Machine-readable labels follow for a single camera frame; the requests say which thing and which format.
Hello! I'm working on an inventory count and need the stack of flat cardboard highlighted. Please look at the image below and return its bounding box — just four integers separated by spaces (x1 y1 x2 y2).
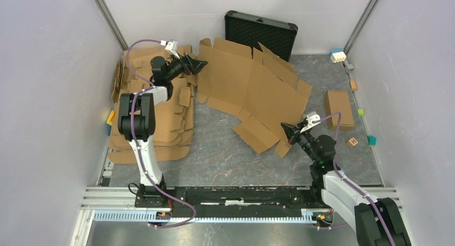
108 46 197 164

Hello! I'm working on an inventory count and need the teal small cube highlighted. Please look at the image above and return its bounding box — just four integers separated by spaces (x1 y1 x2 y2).
367 135 377 147

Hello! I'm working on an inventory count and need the grey small block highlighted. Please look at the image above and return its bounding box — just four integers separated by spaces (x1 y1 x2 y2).
343 62 354 73

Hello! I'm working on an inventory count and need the black poker chip case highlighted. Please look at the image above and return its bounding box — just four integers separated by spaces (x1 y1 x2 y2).
224 10 298 62

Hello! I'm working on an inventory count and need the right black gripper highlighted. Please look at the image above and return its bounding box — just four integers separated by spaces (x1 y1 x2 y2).
280 121 319 164

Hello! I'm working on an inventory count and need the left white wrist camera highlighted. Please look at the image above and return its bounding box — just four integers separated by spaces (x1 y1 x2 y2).
160 40 180 59

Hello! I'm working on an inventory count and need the blue white toy block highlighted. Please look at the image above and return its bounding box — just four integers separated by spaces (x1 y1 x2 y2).
329 49 347 63

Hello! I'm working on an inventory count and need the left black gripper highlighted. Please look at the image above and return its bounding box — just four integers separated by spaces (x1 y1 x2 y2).
165 51 208 82

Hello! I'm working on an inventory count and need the cardboard box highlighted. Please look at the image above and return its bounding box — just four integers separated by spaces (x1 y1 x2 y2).
324 90 355 131
197 38 312 157

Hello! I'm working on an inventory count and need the folded closed cardboard box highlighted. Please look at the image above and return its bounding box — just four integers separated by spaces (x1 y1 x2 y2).
324 90 355 131

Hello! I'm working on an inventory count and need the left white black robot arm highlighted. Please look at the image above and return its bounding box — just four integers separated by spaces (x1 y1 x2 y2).
118 53 208 208

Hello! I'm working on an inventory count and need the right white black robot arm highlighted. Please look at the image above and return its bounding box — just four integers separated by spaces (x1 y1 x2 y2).
281 120 412 245

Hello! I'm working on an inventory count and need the wooden letter block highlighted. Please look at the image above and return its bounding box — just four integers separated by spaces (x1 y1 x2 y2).
346 137 359 148

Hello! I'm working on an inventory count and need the orange yellow block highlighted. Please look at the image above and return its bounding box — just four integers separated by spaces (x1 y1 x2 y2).
106 110 115 136

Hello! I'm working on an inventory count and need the green small cube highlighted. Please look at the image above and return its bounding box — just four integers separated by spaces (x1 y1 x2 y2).
357 108 364 117

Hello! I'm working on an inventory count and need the small wooden cube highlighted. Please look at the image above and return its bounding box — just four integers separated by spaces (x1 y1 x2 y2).
350 80 358 92

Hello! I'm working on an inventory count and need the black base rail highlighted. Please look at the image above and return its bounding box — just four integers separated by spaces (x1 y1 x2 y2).
135 186 330 219

